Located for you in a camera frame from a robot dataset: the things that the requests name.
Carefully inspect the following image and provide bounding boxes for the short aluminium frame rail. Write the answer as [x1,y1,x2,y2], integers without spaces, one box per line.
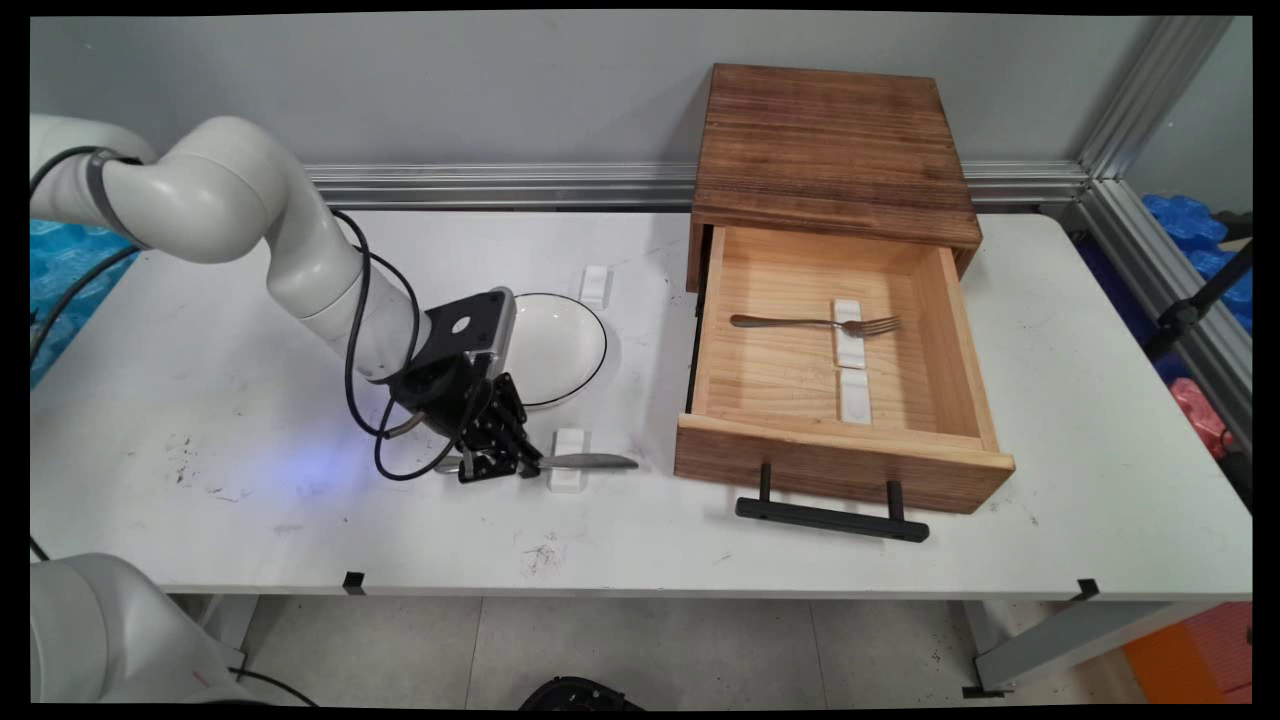
[1060,178,1253,451]

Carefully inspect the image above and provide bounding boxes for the light wooden drawer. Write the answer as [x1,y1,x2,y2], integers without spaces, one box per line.
[673,225,1017,515]

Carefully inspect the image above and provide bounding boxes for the long aluminium frame rail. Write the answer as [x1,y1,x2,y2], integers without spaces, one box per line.
[300,158,1091,213]

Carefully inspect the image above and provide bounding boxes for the black tripod stand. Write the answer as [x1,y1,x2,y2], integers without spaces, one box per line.
[1143,240,1253,361]

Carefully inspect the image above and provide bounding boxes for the metal fork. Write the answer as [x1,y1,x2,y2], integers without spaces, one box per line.
[729,313,901,338]

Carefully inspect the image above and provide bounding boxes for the black arm cable white tag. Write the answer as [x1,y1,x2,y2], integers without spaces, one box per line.
[30,245,141,361]

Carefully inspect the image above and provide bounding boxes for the black drawer handle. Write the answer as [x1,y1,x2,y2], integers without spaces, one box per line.
[735,463,930,544]

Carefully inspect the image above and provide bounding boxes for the dark wooden cabinet box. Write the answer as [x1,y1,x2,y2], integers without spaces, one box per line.
[685,63,984,294]

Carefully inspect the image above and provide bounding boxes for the black rounded base object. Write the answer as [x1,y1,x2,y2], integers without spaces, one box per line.
[520,677,646,711]

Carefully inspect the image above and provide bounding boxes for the blue plastic bag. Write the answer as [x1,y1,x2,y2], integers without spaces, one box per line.
[30,218,141,389]
[1143,192,1253,331]

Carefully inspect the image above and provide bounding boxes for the white bowl with black rim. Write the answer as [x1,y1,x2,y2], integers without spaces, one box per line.
[495,292,608,410]

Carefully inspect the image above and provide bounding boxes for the metal table knife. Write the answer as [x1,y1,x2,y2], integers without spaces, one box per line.
[435,453,639,474]

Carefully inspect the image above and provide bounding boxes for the black printed strap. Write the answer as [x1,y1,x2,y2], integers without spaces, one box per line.
[85,148,146,246]

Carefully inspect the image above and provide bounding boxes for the red plastic bag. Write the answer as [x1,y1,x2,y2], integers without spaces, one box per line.
[1170,376,1236,459]

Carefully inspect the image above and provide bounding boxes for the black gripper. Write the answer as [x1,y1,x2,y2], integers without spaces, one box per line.
[390,350,544,483]

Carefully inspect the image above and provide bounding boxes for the orange box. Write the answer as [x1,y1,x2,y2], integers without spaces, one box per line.
[1123,602,1253,705]

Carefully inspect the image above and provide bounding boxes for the upright aluminium frame post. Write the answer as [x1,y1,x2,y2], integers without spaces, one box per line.
[1075,15,1236,181]

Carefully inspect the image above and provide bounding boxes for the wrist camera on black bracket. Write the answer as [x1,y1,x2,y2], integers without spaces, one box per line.
[425,287,518,381]

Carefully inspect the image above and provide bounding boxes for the grey metal table leg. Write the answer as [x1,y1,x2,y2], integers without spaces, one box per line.
[963,598,1216,698]
[170,596,261,653]

